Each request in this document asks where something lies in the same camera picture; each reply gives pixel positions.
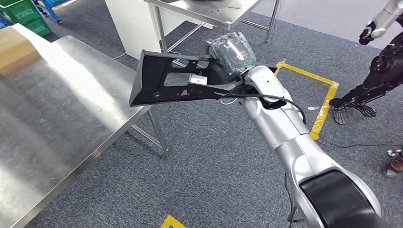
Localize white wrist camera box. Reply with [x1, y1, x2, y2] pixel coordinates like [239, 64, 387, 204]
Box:
[188, 74, 209, 86]

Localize black plastic panel part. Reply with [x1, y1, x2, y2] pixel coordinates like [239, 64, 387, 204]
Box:
[129, 49, 279, 108]

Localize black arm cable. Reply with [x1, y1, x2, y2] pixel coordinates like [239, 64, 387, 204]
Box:
[214, 91, 307, 125]

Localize black humanoid robot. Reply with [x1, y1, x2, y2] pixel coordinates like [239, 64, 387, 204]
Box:
[328, 0, 403, 125]

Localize blue steel shelf rack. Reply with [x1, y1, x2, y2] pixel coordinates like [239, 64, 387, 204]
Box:
[31, 0, 79, 25]

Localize thin black floor cable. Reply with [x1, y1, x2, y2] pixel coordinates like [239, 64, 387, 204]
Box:
[310, 130, 403, 149]

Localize yellow floor tape square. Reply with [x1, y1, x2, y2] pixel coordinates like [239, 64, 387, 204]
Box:
[160, 214, 187, 228]
[273, 59, 340, 141]

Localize green plastic crate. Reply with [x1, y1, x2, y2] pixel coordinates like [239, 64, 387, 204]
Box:
[0, 0, 42, 25]
[22, 15, 53, 37]

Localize wide stainless steel workbench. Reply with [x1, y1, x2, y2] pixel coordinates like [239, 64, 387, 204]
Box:
[0, 34, 171, 228]

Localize white cabinet block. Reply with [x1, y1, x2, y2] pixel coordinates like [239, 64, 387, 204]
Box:
[105, 0, 215, 60]

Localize black hanging tether cable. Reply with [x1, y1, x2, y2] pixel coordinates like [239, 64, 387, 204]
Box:
[283, 172, 305, 228]

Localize stainless steel table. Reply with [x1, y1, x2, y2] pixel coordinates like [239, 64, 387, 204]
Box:
[144, 0, 282, 68]

